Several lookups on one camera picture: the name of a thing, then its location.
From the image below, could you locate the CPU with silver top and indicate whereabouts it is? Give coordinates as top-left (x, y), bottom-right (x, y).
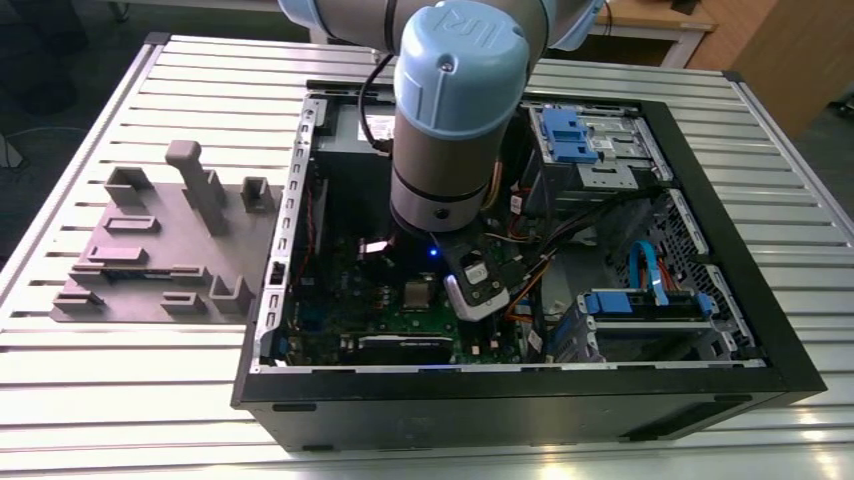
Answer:
top-left (403, 280), bottom-right (435, 308)

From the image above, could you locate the CPU socket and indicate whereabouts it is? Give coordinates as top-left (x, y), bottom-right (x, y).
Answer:
top-left (397, 277), bottom-right (439, 315)

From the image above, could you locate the grey power supply unit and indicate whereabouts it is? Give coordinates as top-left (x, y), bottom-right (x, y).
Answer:
top-left (310, 103), bottom-right (401, 236)

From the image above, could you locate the black graphics card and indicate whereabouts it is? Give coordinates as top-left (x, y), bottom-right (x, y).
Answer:
top-left (336, 333), bottom-right (455, 366)

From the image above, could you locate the green motherboard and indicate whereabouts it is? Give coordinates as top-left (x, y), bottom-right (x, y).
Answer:
top-left (285, 234), bottom-right (528, 366)

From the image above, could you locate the blue expansion slot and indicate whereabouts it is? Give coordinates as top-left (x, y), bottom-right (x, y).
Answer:
top-left (297, 305), bottom-right (326, 335)

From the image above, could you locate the silver drive cage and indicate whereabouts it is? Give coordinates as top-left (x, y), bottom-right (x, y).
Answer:
top-left (519, 102), bottom-right (673, 217)

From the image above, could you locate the small blue drive clip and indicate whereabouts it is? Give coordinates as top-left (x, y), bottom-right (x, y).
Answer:
top-left (552, 138), bottom-right (600, 164)

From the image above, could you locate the black PC case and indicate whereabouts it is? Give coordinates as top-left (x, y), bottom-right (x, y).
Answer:
top-left (229, 78), bottom-right (828, 454)

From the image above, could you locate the hard disk in blue carrier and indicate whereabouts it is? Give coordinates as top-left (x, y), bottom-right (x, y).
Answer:
top-left (576, 288), bottom-right (716, 324)

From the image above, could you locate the large blue drive clip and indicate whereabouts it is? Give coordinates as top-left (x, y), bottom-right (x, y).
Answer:
top-left (543, 107), bottom-right (589, 144)

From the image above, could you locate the grey plastic parts rack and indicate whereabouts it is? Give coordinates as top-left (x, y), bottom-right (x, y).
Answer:
top-left (49, 140), bottom-right (288, 326)

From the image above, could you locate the silver disk bay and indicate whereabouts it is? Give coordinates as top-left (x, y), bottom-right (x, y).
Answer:
top-left (543, 288), bottom-right (739, 364)

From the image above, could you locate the wooden desk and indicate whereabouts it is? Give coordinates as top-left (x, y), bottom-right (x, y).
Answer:
top-left (596, 0), bottom-right (719, 69)

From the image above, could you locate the wooden cabinet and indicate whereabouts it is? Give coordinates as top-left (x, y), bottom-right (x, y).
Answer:
top-left (729, 0), bottom-right (854, 136)

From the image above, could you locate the multicolour power wire bundle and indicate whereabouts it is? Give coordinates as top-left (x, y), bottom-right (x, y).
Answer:
top-left (480, 218), bottom-right (541, 246)

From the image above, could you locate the yellow wire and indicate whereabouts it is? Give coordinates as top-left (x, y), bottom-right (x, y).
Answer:
top-left (484, 157), bottom-right (504, 209)

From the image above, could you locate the orange wire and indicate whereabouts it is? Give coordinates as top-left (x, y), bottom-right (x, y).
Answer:
top-left (504, 297), bottom-right (539, 326)

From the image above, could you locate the black wire bundle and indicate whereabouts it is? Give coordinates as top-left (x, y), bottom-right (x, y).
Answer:
top-left (505, 187), bottom-right (672, 296)

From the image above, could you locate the pale blue flat wire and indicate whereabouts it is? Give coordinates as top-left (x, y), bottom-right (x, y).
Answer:
top-left (540, 312), bottom-right (576, 362)

